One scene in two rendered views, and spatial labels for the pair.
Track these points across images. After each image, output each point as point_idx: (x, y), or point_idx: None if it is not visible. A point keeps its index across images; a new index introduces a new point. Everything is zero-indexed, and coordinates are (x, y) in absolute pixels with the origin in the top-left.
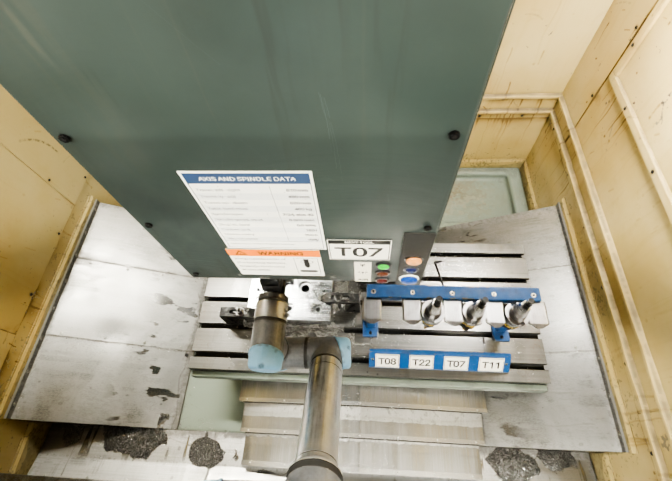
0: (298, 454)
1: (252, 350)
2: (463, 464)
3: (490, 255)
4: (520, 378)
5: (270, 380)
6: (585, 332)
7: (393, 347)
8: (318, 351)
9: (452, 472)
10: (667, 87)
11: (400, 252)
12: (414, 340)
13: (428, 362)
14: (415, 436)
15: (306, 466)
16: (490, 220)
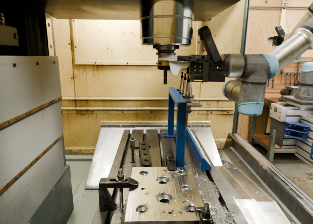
0: (302, 37)
1: (267, 57)
2: (236, 172)
3: (127, 139)
4: (193, 133)
5: None
6: (166, 128)
7: (193, 161)
8: (240, 79)
9: (243, 174)
10: (104, 44)
11: None
12: (186, 155)
13: (199, 145)
14: (235, 181)
15: (304, 24)
16: (96, 152)
